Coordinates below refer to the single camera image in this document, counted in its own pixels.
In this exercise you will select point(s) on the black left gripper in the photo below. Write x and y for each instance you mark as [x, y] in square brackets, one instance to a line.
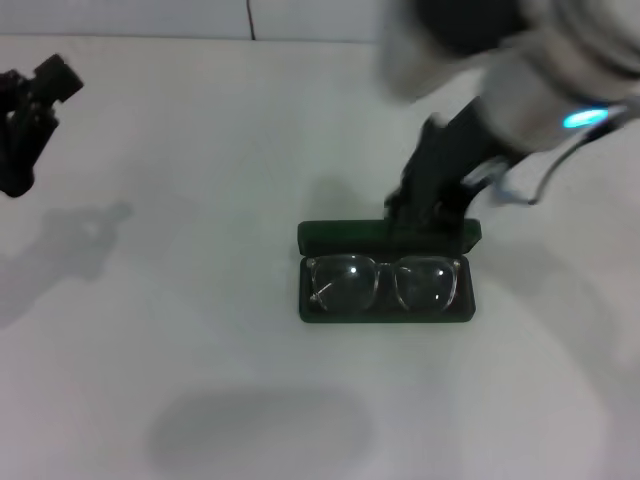
[12, 165]

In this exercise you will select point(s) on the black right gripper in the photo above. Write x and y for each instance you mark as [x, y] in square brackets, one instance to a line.
[440, 160]

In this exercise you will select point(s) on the clear transparent glasses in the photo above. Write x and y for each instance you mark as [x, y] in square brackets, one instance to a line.
[345, 285]

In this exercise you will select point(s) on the green glasses case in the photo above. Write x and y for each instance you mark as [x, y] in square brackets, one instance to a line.
[310, 310]

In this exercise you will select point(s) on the silver right wrist connector plug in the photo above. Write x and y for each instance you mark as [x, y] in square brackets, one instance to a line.
[487, 177]

